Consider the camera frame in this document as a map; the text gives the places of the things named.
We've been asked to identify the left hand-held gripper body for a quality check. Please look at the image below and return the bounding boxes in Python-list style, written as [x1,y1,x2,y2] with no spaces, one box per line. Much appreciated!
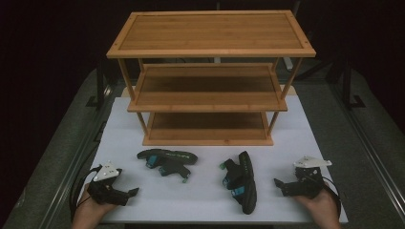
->
[87,160,130,207]

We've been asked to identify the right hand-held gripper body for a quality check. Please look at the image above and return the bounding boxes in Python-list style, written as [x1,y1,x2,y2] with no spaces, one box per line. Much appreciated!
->
[281,155,333,199]

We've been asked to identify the black sandal with green print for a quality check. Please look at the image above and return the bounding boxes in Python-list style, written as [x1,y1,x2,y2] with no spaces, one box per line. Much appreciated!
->
[137,148,199,184]
[219,150,258,216]

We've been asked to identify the three-tier wooden shoe rack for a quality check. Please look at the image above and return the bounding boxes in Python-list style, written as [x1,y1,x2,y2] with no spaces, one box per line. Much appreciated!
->
[106,10,317,148]

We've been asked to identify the person's left hand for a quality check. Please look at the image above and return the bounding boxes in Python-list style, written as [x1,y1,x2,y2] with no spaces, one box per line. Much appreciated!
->
[71,183,118,229]

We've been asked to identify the person's right hand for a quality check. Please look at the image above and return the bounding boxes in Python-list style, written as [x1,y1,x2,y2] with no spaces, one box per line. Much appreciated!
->
[293,185,342,229]

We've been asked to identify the black metal stand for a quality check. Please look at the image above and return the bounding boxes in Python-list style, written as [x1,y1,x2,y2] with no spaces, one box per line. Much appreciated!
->
[85,58,113,111]
[340,58,367,111]

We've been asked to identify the black cable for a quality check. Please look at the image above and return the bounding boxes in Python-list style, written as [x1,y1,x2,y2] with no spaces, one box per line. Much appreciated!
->
[69,164,103,222]
[313,174,343,219]

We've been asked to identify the aluminium table rail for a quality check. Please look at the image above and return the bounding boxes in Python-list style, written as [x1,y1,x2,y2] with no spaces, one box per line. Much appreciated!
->
[329,83,405,222]
[39,85,114,229]

